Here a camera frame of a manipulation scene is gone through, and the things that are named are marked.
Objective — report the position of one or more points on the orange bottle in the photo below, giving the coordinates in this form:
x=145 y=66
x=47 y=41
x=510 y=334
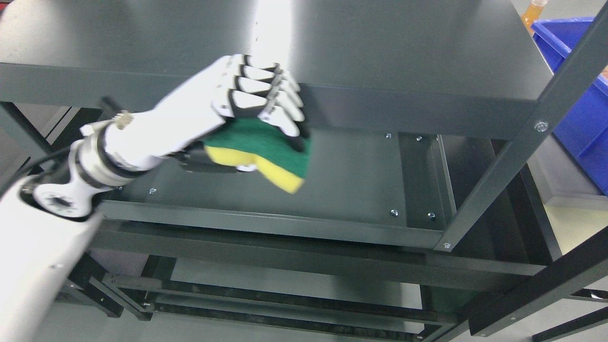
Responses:
x=532 y=13

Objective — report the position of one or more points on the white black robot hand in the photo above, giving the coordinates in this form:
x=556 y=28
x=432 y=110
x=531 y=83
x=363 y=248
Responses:
x=233 y=87

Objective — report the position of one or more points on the green yellow sponge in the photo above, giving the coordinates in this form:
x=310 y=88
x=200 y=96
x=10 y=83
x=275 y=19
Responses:
x=251 y=145

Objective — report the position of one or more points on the black metal shelf rack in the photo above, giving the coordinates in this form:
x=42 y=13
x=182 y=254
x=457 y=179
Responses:
x=417 y=218

